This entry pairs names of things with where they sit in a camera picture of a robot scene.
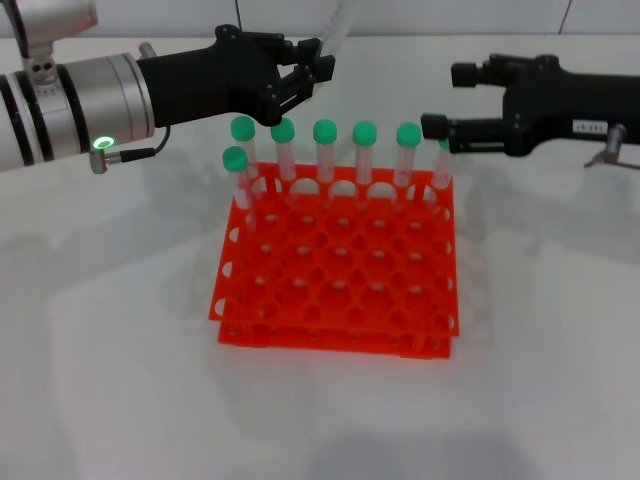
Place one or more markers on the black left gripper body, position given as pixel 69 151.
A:
pixel 210 85

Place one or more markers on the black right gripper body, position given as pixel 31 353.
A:
pixel 560 110

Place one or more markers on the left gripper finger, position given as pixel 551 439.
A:
pixel 322 69
pixel 307 52

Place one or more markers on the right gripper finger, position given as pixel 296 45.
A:
pixel 435 126
pixel 465 75

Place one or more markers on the green-capped clear test tube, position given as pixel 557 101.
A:
pixel 243 128
pixel 442 170
pixel 408 134
pixel 235 159
pixel 364 133
pixel 340 22
pixel 325 131
pixel 283 132

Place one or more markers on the orange plastic test tube rack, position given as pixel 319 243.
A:
pixel 320 272

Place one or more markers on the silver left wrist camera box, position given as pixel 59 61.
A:
pixel 55 15

